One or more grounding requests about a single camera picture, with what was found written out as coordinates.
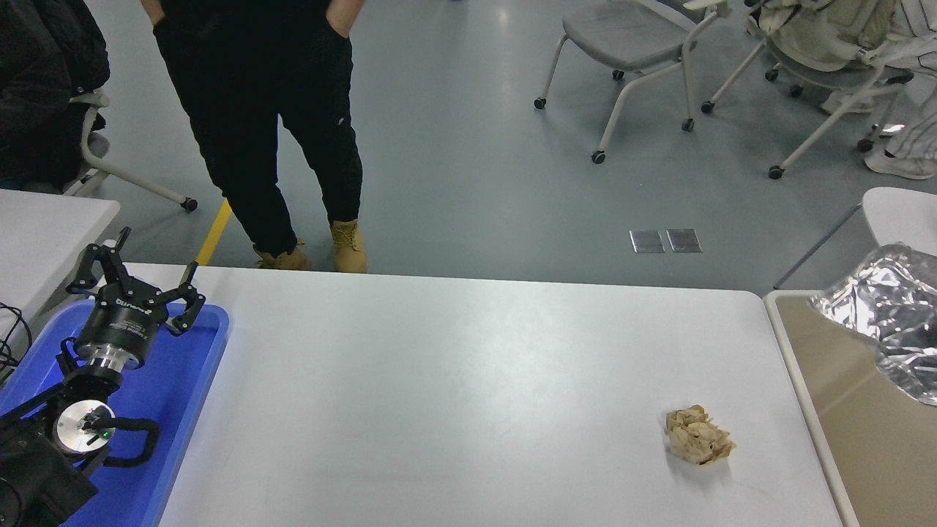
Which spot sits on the person's right forearm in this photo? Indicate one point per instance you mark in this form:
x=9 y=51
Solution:
x=152 y=11

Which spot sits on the foil tray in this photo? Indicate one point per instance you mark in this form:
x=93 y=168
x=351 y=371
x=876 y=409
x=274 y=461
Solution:
x=893 y=315

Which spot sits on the black padded coat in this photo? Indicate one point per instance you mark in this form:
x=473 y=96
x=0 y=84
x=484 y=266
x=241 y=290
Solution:
x=44 y=73

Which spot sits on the white frame wheeled chair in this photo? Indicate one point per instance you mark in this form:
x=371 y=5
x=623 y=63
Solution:
x=91 y=157

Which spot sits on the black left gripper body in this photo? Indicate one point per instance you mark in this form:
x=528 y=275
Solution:
x=123 y=322

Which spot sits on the cream wheeled office chair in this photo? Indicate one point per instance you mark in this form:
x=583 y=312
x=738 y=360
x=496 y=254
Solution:
x=820 y=36

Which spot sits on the person's left forearm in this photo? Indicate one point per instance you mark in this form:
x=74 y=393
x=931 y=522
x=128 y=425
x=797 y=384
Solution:
x=348 y=15

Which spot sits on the large pale bin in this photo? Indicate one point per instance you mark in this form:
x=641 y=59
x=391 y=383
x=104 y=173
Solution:
x=849 y=424

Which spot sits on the white round table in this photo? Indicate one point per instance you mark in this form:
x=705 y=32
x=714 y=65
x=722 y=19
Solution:
x=904 y=216

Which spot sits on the metal floor plate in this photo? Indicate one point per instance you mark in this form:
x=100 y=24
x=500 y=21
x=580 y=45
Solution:
x=646 y=241
x=684 y=240

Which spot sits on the grey wheeled chair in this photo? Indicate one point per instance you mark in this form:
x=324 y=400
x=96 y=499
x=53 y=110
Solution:
x=622 y=33

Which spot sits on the tan paper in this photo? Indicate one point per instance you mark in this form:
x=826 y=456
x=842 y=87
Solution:
x=697 y=438

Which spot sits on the person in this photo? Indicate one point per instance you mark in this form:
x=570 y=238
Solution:
x=911 y=135
x=249 y=110

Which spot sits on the blue plastic tray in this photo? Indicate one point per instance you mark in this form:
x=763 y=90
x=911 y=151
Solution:
x=183 y=410

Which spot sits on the white side table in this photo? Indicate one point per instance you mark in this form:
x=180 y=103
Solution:
x=36 y=234

